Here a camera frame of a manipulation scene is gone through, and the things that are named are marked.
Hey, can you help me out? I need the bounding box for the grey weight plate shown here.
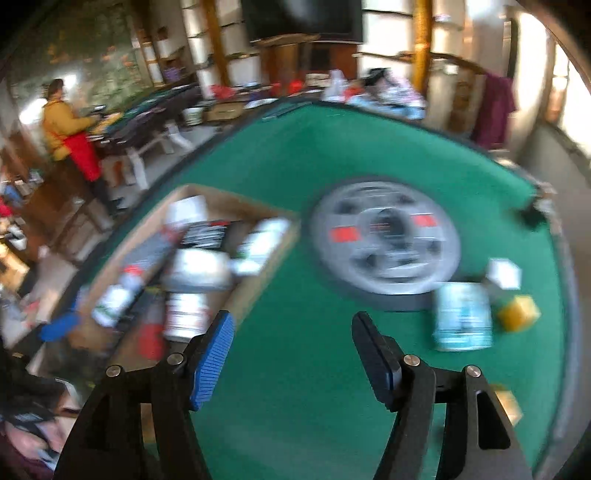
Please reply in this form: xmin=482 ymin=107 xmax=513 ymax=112
xmin=308 ymin=178 xmax=462 ymax=311

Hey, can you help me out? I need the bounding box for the green-topped side table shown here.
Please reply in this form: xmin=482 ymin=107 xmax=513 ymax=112
xmin=88 ymin=83 xmax=201 ymax=190

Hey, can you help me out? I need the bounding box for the teal printed box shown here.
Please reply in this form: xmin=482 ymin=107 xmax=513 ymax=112
xmin=431 ymin=281 xmax=495 ymax=352

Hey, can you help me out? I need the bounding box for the small grey box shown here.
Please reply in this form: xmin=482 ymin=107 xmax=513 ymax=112
xmin=485 ymin=258 xmax=522 ymax=301

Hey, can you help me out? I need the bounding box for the cardboard box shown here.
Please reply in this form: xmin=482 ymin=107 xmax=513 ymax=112
xmin=69 ymin=184 xmax=301 ymax=365

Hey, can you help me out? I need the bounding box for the pile of printed bags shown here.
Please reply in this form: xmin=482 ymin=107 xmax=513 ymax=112
xmin=323 ymin=69 xmax=426 ymax=121

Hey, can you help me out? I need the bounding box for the yellow tape roll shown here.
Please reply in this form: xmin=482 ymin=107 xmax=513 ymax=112
xmin=498 ymin=295 xmax=541 ymax=333

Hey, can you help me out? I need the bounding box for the black cylindrical container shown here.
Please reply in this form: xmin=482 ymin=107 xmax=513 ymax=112
xmin=519 ymin=185 xmax=555 ymax=229

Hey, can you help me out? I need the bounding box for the white carton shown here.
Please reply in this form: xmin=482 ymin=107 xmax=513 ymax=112
xmin=161 ymin=249 xmax=234 ymax=291

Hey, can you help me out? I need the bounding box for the black television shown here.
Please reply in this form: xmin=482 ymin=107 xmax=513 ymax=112
xmin=240 ymin=0 xmax=365 ymax=44

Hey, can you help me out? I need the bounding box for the small white box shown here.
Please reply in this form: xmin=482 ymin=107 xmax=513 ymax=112
xmin=166 ymin=196 xmax=208 ymax=227

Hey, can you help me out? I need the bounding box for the maroon hanging cloth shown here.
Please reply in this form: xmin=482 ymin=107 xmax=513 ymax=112
xmin=471 ymin=71 xmax=517 ymax=151

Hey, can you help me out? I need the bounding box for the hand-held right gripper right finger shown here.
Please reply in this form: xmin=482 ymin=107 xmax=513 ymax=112
xmin=352 ymin=311 xmax=534 ymax=480

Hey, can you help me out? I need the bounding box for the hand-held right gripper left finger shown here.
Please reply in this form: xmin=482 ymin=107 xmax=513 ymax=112
xmin=53 ymin=310 xmax=236 ymax=480

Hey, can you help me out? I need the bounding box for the white striped can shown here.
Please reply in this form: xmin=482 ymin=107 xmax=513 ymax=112
xmin=164 ymin=292 xmax=215 ymax=342

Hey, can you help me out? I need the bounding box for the blue object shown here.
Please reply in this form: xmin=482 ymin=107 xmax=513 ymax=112
xmin=39 ymin=311 xmax=81 ymax=342

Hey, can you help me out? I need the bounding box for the black printed packet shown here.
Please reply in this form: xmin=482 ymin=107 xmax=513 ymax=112
xmin=178 ymin=220 xmax=232 ymax=252

